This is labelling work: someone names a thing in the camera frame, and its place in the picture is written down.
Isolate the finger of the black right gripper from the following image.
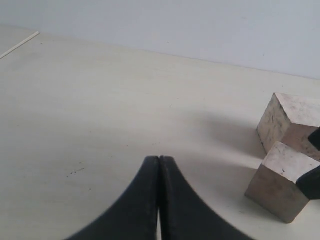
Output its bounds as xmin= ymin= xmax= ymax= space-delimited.
xmin=308 ymin=127 xmax=320 ymax=151
xmin=296 ymin=166 xmax=320 ymax=200

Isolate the white strip on table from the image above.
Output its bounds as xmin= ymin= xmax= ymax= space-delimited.
xmin=0 ymin=31 xmax=40 ymax=60

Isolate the second largest wooden cube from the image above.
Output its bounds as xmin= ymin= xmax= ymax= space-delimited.
xmin=244 ymin=141 xmax=320 ymax=224

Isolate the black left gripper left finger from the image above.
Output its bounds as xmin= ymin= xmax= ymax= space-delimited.
xmin=69 ymin=156 xmax=160 ymax=240

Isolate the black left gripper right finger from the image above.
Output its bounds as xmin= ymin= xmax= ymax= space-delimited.
xmin=158 ymin=156 xmax=248 ymax=240

